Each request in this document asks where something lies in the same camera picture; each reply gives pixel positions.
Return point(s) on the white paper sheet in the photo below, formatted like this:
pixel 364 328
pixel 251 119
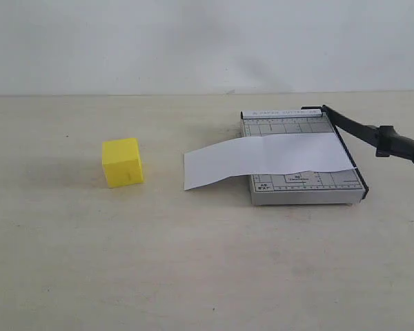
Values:
pixel 271 154

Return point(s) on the black cutter blade lever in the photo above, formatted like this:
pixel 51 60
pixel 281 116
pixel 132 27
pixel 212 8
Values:
pixel 385 139

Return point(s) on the yellow foam cube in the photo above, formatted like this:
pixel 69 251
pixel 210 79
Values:
pixel 121 162

